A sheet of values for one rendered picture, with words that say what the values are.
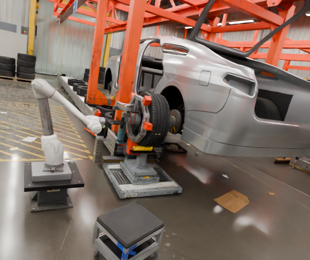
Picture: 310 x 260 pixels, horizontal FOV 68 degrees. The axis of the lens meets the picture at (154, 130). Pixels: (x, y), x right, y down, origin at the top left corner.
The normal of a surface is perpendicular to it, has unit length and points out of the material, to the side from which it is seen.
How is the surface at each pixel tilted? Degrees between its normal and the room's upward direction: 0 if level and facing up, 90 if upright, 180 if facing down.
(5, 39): 90
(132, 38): 90
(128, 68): 90
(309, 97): 70
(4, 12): 90
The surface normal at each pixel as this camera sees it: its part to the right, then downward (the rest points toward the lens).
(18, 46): 0.47, 0.31
